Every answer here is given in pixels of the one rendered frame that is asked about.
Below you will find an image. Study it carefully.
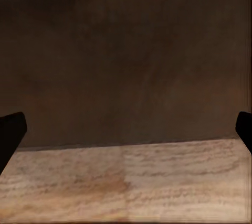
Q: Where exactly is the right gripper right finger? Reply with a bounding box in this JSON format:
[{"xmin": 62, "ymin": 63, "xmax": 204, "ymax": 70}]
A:
[{"xmin": 235, "ymin": 111, "xmax": 252, "ymax": 154}]

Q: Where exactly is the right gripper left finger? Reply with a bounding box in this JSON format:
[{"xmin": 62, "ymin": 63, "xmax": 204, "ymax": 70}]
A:
[{"xmin": 0, "ymin": 112, "xmax": 27, "ymax": 174}]

